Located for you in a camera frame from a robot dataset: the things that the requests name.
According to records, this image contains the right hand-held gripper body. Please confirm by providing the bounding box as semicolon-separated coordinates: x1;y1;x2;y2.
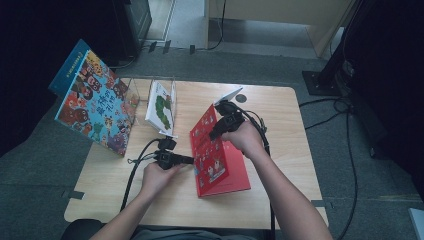
213;86;247;135

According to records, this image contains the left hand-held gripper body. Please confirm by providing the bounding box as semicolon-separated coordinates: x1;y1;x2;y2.
154;132;179;171

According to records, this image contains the red picture book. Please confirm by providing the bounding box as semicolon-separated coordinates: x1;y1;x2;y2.
189;103;252;198

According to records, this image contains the white caterpillar picture book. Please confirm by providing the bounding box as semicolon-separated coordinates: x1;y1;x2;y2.
144;79;178;136

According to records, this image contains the clear acrylic book organizer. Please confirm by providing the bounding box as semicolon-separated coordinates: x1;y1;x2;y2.
123;76;177;134

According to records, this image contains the colourful animal faces picture book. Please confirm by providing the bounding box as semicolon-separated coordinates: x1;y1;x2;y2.
54;49;141;158

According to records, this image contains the dark blue monster picture book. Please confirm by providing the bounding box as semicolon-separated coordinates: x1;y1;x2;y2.
48;38;92;98

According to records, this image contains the person's left hand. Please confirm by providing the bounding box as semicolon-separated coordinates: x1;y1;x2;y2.
139;162;183;201

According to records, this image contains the person's right hand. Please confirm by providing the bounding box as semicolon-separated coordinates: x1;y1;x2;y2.
220;119;268;161

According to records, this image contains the person's grey clothing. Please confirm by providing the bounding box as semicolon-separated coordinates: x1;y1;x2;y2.
131;225;268;240

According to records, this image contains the black metal stand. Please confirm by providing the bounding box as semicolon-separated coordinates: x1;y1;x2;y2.
301;0;368;98

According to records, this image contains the person's dark trouser leg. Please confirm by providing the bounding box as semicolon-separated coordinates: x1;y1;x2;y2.
60;218;104;240

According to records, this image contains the beige partition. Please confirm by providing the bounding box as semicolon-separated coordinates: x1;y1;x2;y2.
203;0;355;58

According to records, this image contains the black cabinet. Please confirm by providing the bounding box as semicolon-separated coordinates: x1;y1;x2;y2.
111;0;153;61

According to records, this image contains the white box corner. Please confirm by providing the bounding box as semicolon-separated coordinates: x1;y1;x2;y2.
408;207;424;240

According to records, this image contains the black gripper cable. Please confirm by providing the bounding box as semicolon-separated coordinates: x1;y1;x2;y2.
233;106;278;240
120;138;168;213

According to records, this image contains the black floor cable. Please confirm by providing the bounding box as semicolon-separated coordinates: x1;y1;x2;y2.
298;96;349;108
336;99;359;240
304;109;349;131
109;54;138;70

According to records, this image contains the black hanging cable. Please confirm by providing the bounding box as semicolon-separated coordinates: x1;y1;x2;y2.
194;0;228;52

